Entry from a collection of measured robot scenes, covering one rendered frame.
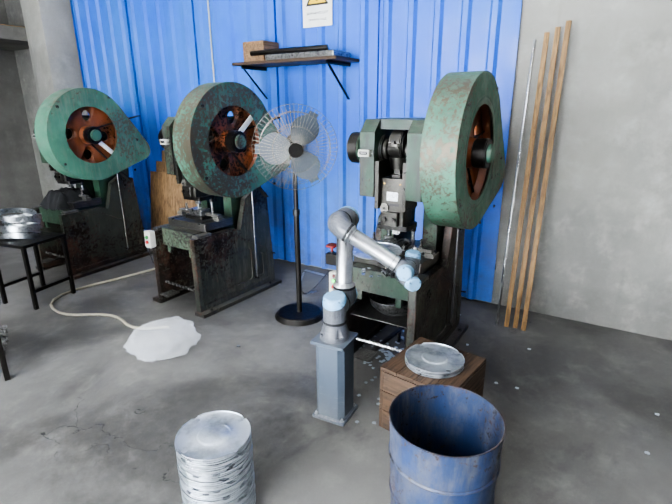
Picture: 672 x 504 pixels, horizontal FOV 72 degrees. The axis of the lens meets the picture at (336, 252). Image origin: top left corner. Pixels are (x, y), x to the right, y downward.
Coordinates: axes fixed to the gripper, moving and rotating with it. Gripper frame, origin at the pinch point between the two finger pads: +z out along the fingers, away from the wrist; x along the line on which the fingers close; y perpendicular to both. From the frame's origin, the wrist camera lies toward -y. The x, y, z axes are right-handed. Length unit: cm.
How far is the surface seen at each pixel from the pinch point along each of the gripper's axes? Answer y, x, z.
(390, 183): -13.2, -36.1, 27.0
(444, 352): -14, 37, -42
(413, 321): -13.0, 34.7, -11.3
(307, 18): -20, -141, 215
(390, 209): -13.5, -20.7, 25.8
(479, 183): -64, -36, 11
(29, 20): 243, -154, 494
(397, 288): -9.5, 20.3, 3.6
